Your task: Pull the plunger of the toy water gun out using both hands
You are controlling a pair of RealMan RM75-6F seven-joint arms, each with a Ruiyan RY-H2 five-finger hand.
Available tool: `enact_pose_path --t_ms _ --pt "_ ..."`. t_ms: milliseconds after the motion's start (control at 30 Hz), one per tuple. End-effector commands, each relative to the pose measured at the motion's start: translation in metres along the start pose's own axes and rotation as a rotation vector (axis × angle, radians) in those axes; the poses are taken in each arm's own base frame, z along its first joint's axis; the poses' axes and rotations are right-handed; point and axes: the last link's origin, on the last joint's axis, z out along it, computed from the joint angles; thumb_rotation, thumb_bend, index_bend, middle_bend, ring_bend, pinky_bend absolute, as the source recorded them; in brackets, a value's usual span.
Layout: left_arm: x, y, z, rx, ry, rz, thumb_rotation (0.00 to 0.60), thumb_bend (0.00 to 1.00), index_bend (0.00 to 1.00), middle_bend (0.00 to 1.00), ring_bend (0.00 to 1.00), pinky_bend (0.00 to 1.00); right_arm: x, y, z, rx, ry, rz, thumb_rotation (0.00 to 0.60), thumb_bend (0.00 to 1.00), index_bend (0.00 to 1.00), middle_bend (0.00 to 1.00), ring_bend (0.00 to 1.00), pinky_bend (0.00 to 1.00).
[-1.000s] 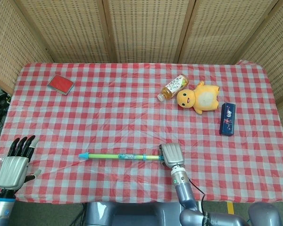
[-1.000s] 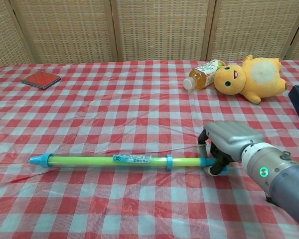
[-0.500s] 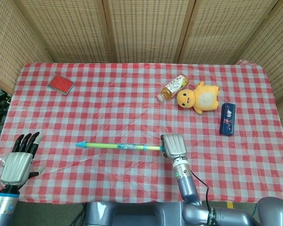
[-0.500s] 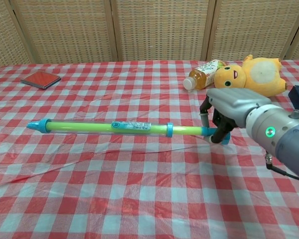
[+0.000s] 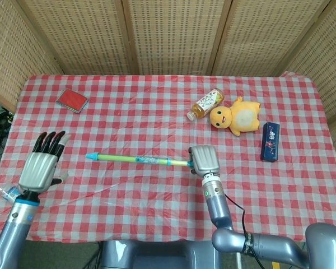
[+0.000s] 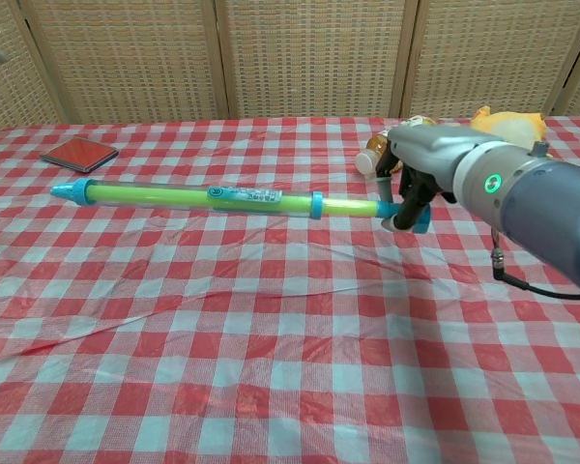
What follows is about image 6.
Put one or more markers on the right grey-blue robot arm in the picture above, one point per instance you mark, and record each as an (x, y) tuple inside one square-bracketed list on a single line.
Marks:
[(551, 212)]

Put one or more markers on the woven folding screen wooden frame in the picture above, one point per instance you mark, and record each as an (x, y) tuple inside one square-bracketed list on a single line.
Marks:
[(125, 58)]

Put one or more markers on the small red notebook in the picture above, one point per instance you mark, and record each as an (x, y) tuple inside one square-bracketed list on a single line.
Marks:
[(78, 153)]

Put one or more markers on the red white checkered tablecloth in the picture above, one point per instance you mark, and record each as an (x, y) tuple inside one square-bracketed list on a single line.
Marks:
[(270, 386)]

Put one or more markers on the yellow plush toy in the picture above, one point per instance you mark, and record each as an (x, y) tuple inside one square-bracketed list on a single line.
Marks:
[(507, 123)]

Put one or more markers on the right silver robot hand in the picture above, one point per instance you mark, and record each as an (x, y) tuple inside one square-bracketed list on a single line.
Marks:
[(430, 154)]

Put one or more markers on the tea bottle white cap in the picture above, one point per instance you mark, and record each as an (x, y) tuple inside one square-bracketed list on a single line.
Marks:
[(367, 158)]

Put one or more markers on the green and blue water gun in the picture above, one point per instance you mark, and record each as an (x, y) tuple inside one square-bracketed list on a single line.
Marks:
[(77, 191)]

